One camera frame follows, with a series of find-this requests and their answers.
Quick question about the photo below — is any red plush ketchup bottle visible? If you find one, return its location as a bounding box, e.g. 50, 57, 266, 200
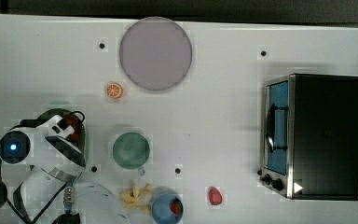
64, 115, 80, 143

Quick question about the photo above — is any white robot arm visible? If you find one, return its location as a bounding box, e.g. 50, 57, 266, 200
0, 115, 86, 224

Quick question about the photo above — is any green mug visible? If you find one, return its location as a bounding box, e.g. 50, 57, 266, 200
112, 133, 150, 176

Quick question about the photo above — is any orange slice toy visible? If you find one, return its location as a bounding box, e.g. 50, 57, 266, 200
105, 82, 123, 99

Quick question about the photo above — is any red strawberry toy on table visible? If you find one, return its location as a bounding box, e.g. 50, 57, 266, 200
208, 187, 223, 205

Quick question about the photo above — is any red strawberry toy in cup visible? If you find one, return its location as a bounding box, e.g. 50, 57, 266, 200
171, 201, 183, 216

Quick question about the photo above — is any blue cup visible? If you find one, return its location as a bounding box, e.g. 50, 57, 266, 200
151, 191, 184, 224

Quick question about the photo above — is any yellow banana peel toy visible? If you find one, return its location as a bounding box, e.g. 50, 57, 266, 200
119, 184, 152, 216

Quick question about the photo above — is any black toaster oven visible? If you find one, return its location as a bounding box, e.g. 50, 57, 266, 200
257, 74, 358, 201

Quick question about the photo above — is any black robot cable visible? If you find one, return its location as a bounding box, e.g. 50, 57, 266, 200
0, 110, 87, 224

